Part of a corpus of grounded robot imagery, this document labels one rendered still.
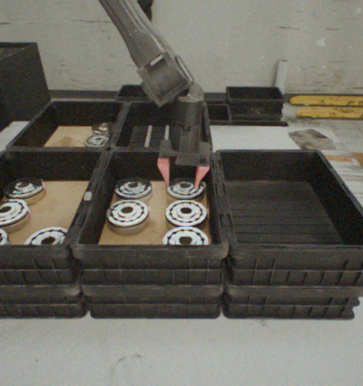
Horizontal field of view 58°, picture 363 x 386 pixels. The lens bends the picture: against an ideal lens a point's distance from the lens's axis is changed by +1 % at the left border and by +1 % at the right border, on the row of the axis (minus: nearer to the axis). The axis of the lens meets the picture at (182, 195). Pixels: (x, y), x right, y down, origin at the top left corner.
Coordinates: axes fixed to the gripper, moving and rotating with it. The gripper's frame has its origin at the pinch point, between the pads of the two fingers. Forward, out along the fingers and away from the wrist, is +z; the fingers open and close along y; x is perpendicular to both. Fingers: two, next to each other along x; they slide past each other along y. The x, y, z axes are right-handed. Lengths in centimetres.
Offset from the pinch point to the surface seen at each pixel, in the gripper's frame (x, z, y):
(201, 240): 7.4, 9.8, -5.4
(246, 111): -166, 34, -43
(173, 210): -2.8, 9.5, 1.6
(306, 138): -78, 17, -56
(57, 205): -8.4, 14.5, 32.7
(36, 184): -13.5, 11.5, 39.9
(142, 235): 2.8, 13.4, 8.5
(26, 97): -156, 33, 109
